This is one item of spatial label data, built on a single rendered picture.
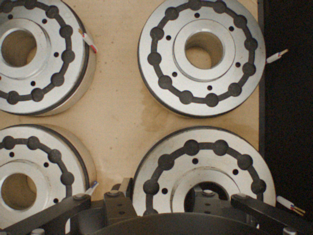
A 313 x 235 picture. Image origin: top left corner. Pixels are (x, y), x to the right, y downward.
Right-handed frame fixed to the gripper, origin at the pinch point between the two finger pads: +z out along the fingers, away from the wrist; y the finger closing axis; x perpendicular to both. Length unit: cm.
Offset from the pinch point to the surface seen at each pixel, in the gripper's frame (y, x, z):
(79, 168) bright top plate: -6.1, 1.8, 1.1
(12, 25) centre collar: -11.4, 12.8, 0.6
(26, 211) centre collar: -10.1, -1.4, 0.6
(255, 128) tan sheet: 9.0, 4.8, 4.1
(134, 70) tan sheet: -2.2, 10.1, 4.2
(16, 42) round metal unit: -12.0, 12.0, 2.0
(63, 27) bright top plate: -7.7, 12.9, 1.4
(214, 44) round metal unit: 4.5, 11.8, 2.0
